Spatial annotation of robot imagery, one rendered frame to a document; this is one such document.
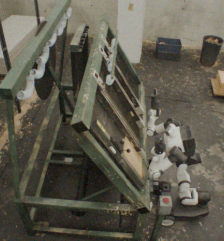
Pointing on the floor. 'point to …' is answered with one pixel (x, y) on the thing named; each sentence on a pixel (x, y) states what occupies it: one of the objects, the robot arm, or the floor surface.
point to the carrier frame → (115, 208)
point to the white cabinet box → (131, 27)
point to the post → (157, 227)
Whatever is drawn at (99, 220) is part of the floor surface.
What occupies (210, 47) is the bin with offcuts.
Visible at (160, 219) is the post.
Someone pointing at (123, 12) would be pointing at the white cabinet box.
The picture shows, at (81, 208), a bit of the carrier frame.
